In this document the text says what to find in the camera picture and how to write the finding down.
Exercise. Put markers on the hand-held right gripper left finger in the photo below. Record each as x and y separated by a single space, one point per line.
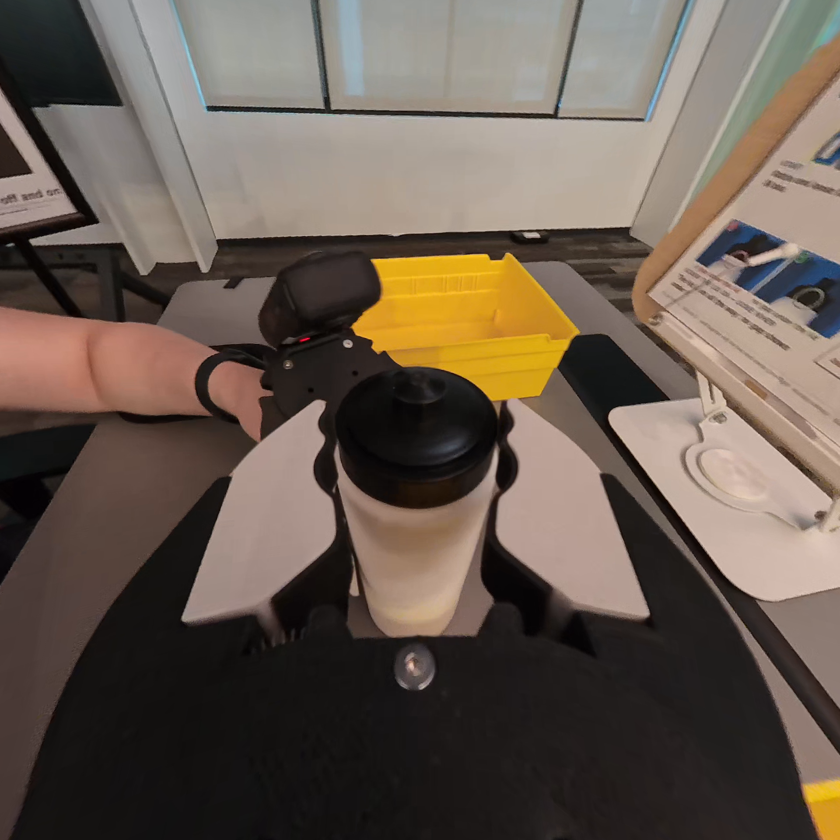
262 525

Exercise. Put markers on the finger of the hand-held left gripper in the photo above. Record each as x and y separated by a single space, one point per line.
354 584

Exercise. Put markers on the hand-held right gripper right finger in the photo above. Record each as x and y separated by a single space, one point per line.
571 531

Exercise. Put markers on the white plastic bottle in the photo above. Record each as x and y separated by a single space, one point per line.
413 558

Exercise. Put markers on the black bottle lid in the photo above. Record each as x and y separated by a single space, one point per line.
407 446

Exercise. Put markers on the yellow plastic bin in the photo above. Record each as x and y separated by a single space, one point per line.
459 341
823 814

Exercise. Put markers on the person's left forearm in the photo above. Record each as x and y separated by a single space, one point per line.
98 361

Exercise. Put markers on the person's left hand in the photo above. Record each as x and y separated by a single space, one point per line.
239 394

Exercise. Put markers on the white stand base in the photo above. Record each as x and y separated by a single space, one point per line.
656 446

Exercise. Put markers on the small black box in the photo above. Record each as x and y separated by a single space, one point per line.
530 237

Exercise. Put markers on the large glass window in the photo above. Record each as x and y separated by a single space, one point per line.
426 52

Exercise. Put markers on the black framed sign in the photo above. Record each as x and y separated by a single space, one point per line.
26 203

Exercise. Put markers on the instruction sheet on stand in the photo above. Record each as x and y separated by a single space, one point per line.
689 229

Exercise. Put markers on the white stylus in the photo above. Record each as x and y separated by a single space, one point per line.
771 254

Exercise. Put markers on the white paper sign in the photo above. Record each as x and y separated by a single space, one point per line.
774 197

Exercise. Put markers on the metal stand bracket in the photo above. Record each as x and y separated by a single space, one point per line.
712 400

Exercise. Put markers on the dark wall screen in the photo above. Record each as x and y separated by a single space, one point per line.
59 52

